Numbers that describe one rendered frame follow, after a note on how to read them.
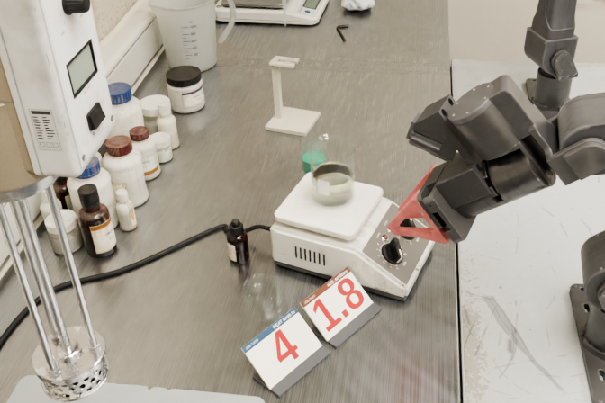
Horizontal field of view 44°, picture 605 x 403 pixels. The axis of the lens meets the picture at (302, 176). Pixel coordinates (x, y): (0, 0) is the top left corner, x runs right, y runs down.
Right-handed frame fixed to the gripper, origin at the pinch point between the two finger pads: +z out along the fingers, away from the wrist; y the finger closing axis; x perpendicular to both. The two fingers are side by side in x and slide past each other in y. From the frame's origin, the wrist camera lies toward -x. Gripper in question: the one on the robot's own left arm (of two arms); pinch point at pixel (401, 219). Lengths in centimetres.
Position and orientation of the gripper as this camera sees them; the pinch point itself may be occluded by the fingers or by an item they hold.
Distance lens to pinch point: 91.6
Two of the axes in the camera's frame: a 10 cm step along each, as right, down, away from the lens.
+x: 6.0, 7.8, 1.9
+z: -6.7, 3.5, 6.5
